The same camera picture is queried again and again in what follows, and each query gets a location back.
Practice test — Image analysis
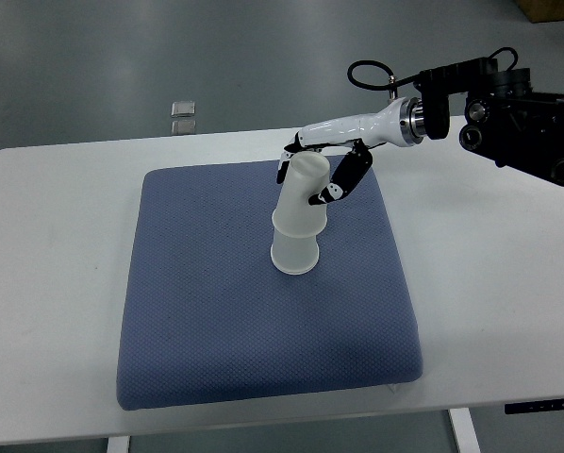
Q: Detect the brown cardboard box corner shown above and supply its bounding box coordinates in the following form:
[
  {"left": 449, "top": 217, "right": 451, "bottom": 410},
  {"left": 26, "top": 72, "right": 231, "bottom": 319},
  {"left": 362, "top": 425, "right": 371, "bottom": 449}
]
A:
[{"left": 515, "top": 0, "right": 564, "bottom": 24}]

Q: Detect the blue fabric cushion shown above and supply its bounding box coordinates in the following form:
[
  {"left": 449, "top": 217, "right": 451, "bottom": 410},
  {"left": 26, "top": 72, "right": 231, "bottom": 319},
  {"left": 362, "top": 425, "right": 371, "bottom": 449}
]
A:
[{"left": 117, "top": 160, "right": 423, "bottom": 411}]

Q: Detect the white paper cup on cushion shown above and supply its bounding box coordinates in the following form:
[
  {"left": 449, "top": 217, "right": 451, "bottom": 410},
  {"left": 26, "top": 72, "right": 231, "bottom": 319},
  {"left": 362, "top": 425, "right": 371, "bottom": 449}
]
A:
[{"left": 270, "top": 228, "right": 320, "bottom": 276}]

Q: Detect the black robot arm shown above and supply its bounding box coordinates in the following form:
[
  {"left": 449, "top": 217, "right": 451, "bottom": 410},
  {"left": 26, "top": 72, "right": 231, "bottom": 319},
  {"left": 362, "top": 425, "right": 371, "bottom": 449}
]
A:
[{"left": 276, "top": 54, "right": 564, "bottom": 206}]

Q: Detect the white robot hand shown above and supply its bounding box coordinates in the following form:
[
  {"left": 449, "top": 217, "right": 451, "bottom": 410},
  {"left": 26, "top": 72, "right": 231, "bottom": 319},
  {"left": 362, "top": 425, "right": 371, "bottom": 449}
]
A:
[{"left": 276, "top": 97, "right": 426, "bottom": 206}]

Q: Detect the black desk control panel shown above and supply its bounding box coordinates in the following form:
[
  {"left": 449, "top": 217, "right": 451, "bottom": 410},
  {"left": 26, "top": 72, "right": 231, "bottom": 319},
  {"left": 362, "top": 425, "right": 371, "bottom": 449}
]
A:
[{"left": 504, "top": 398, "right": 564, "bottom": 415}]

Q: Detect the upper metal floor plate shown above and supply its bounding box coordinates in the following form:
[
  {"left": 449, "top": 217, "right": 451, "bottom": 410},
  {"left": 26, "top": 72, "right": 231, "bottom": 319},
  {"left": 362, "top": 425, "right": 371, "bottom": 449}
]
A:
[{"left": 171, "top": 101, "right": 196, "bottom": 118}]

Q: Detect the lower metal floor plate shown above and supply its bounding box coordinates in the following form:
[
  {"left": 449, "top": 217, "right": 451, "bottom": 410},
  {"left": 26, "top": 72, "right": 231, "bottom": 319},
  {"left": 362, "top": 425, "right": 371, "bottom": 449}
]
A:
[{"left": 171, "top": 119, "right": 196, "bottom": 136}]

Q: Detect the metal floor plate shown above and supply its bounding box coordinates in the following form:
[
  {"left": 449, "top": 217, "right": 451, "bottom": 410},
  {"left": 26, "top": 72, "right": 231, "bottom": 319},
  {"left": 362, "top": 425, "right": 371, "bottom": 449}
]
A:
[
  {"left": 171, "top": 101, "right": 196, "bottom": 118},
  {"left": 171, "top": 119, "right": 196, "bottom": 136}
]

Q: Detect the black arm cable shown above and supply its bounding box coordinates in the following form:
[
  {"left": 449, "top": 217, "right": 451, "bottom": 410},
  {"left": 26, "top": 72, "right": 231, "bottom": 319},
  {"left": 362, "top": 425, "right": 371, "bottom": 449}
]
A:
[{"left": 347, "top": 45, "right": 520, "bottom": 103}]

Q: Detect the white right table leg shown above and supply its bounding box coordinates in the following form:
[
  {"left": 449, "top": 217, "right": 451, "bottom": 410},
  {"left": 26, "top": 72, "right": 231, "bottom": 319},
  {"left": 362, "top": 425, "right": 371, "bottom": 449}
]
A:
[{"left": 448, "top": 408, "right": 481, "bottom": 453}]

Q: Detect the white left table leg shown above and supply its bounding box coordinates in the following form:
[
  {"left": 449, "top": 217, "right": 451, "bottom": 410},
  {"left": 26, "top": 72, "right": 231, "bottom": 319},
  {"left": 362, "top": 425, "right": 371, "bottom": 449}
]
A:
[{"left": 107, "top": 436, "right": 130, "bottom": 453}]

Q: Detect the white table leg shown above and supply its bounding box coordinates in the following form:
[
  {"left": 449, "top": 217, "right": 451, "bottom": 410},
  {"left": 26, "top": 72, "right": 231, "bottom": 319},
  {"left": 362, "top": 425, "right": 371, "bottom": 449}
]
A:
[
  {"left": 448, "top": 408, "right": 481, "bottom": 453},
  {"left": 107, "top": 436, "right": 130, "bottom": 453}
]

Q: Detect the white paper cup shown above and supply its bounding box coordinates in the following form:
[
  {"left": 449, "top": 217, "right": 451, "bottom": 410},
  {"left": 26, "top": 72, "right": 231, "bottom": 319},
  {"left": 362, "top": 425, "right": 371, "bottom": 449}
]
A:
[
  {"left": 272, "top": 151, "right": 330, "bottom": 239},
  {"left": 270, "top": 228, "right": 320, "bottom": 276}
]

